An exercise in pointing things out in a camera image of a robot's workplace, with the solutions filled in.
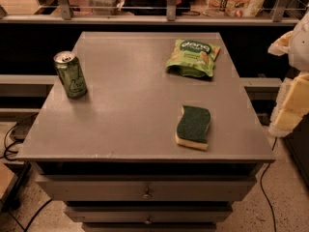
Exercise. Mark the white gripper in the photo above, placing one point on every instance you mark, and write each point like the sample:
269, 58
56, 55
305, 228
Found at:
301, 47

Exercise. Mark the green soda can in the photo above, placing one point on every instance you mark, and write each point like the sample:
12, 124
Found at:
68, 68

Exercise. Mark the metal railing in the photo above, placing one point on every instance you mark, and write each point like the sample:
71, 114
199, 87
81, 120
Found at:
282, 12

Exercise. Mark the green snack bag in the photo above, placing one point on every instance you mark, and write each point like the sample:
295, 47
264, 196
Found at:
193, 58

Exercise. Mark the green yellow sponge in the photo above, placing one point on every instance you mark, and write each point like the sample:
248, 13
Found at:
192, 128

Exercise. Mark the black bag background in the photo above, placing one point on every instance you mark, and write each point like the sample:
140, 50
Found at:
154, 7

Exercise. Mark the top drawer knob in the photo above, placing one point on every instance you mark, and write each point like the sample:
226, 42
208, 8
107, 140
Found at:
147, 195

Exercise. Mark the drawer knob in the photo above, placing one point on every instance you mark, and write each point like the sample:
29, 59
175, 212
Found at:
147, 195
148, 220

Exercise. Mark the grey drawer cabinet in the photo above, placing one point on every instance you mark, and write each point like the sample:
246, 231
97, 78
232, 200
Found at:
99, 153

